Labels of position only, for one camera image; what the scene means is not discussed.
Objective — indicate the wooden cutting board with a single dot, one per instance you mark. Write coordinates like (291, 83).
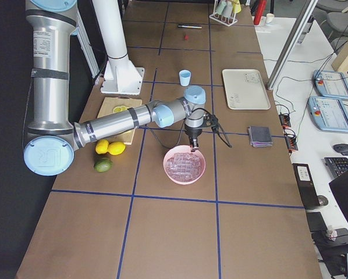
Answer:
(106, 109)

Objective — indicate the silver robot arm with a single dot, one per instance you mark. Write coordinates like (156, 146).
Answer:
(52, 139)

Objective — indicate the lemon slices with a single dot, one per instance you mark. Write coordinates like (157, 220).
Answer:
(119, 108)

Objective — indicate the black box with label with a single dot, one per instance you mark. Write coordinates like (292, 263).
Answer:
(305, 185)

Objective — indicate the grey cup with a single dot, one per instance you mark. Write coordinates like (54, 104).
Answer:
(227, 11)

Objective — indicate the upper blue teach pendant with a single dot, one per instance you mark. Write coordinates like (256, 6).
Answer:
(331, 83)

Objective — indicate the lower blue teach pendant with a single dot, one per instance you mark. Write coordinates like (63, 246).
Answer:
(328, 114)

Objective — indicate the orange black power strip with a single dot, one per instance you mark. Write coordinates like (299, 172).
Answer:
(289, 135)

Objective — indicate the black keyboard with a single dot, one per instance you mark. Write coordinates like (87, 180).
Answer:
(336, 165)

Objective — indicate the white wire cup rack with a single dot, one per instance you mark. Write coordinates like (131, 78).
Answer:
(223, 20)

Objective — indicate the yellow lemon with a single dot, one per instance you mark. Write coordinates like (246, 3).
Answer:
(102, 146)
(116, 148)

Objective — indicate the grey office chair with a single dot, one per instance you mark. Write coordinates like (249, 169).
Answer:
(338, 22)

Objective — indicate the white camera mast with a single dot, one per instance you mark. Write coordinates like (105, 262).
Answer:
(110, 25)

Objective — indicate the clear ice cubes pile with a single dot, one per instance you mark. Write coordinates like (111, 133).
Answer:
(184, 167)

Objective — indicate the aluminium frame post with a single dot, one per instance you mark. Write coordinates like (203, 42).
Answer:
(292, 39)

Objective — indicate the yellow cup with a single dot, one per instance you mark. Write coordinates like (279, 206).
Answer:
(236, 6)

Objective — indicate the light blue cup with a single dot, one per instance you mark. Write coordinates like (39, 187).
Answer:
(184, 77)

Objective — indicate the black computer mouse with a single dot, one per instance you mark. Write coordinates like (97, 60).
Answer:
(341, 149)

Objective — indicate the white paper cup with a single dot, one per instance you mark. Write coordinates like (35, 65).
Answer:
(269, 18)

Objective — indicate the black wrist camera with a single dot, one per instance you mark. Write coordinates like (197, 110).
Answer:
(212, 122)

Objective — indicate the beige bear tray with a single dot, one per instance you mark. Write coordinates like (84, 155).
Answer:
(245, 90)

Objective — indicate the blue teach pendant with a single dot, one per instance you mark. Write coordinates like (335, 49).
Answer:
(328, 114)
(331, 83)

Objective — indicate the red bottle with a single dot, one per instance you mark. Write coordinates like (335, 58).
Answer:
(261, 4)

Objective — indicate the folded grey cloth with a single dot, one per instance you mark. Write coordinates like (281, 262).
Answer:
(259, 136)

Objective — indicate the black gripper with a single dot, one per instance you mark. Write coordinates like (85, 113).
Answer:
(192, 133)

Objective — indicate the mint green cup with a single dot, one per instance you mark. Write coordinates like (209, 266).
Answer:
(220, 7)

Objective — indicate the white mast base plate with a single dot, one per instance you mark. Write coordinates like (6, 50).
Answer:
(122, 77)

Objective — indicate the pink bowl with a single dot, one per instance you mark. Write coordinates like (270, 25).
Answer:
(184, 149)

